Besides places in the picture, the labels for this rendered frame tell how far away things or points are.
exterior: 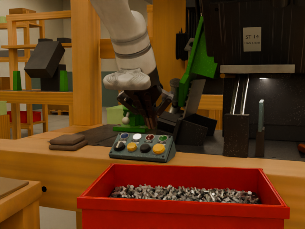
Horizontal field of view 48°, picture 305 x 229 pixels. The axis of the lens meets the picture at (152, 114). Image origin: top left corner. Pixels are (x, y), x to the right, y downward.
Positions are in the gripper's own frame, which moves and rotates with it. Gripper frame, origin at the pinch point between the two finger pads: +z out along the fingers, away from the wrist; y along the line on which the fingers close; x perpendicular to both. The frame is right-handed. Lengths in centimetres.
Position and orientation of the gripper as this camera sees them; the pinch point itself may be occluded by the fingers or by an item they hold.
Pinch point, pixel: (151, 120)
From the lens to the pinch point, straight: 77.4
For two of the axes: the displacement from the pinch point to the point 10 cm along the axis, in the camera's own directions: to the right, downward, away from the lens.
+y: -9.4, -0.4, 3.3
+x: -2.7, 6.6, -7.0
